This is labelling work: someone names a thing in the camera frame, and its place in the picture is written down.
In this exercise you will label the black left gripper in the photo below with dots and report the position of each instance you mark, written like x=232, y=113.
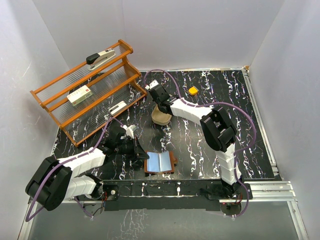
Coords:
x=137, y=151

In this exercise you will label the beige oval tray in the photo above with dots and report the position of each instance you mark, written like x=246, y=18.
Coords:
x=159, y=117

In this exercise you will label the brown leather card holder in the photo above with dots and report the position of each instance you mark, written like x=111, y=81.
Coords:
x=160, y=163

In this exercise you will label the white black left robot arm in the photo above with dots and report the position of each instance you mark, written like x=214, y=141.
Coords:
x=58, y=179

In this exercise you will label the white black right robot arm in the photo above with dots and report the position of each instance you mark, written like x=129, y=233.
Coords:
x=218, y=130

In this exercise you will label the yellow tape measure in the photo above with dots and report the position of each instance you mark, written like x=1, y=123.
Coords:
x=193, y=91

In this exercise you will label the small white stapler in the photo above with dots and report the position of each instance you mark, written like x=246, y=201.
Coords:
x=117, y=108

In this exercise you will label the black white stapler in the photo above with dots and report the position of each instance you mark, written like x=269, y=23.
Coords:
x=98, y=59

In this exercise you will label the orange wooden shelf rack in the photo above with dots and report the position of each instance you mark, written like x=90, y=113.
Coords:
x=110, y=83

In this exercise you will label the white red staples box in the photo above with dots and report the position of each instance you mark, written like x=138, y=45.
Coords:
x=79, y=95

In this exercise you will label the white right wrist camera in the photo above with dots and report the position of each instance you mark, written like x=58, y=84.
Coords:
x=152, y=85

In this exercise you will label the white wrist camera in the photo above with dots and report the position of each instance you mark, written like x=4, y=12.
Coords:
x=130, y=130
x=152, y=85

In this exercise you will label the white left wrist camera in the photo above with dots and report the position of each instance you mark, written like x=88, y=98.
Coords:
x=130, y=130

